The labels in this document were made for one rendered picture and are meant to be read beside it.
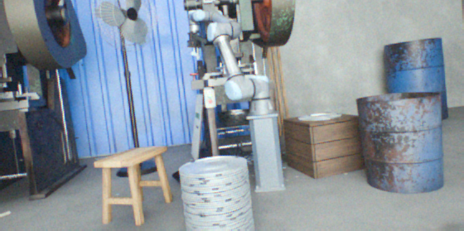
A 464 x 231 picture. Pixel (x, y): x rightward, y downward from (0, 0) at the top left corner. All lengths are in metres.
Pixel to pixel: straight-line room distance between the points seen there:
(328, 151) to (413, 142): 0.54
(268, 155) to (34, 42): 1.75
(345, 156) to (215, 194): 1.16
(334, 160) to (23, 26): 2.21
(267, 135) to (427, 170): 0.83
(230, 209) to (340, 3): 3.54
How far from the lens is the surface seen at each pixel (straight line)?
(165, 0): 4.04
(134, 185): 1.81
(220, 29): 2.11
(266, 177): 2.03
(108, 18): 2.83
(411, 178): 1.94
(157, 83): 3.91
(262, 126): 1.97
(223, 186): 1.34
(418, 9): 5.05
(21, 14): 2.66
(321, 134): 2.17
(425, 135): 1.92
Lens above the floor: 0.66
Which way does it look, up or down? 3 degrees down
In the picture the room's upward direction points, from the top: 7 degrees counter-clockwise
